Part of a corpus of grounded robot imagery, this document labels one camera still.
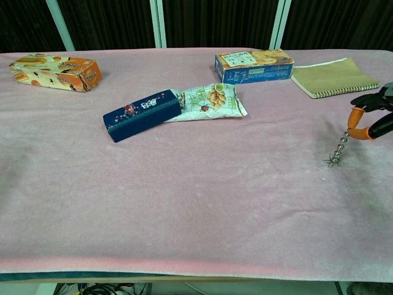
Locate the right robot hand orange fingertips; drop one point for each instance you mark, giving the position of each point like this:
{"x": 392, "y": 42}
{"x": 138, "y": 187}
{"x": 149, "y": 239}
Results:
{"x": 380, "y": 124}

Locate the silver magnetic ball chain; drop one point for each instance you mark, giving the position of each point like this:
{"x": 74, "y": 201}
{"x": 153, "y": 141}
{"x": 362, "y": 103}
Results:
{"x": 339, "y": 149}

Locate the brown spiral notebook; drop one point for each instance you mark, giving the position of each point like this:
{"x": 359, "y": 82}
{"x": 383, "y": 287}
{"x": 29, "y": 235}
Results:
{"x": 334, "y": 77}

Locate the blue biscuit box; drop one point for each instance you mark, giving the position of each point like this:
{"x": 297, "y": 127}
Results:
{"x": 255, "y": 69}

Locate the white green snack bag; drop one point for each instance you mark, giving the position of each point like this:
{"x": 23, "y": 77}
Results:
{"x": 212, "y": 101}

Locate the pink table cloth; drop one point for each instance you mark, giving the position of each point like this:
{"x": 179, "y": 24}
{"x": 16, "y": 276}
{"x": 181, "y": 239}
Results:
{"x": 153, "y": 199}

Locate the navy blue pencil case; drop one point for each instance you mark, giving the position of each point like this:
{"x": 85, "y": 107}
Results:
{"x": 141, "y": 115}

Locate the black pleated curtain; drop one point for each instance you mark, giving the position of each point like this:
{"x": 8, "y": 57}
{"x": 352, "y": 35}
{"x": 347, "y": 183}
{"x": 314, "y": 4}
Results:
{"x": 107, "y": 24}

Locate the orange cream snack box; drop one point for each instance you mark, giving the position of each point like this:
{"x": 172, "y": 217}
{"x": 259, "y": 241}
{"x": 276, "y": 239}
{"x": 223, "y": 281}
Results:
{"x": 52, "y": 72}

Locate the white frame post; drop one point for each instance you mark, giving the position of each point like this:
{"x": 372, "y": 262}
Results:
{"x": 158, "y": 24}
{"x": 61, "y": 27}
{"x": 281, "y": 24}

